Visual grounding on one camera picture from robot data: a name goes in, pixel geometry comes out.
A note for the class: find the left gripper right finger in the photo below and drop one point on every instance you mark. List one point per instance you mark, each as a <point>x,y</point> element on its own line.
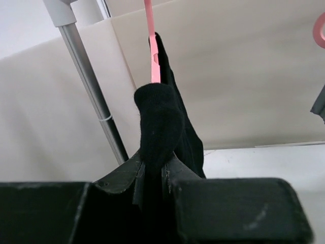
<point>232,210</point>

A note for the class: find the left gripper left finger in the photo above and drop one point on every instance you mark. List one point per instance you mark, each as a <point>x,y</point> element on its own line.
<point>72,212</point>

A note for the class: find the black t shirt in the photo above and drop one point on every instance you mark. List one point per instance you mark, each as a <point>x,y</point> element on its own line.
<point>166,129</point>

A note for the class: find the grey t shirt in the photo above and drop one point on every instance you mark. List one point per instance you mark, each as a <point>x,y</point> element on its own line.
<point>318,107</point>

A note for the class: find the pink hanger with grey shirt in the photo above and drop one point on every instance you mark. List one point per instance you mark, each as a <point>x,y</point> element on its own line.
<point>317,33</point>

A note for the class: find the metal clothes rack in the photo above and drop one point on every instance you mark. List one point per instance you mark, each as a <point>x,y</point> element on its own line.
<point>64,19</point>

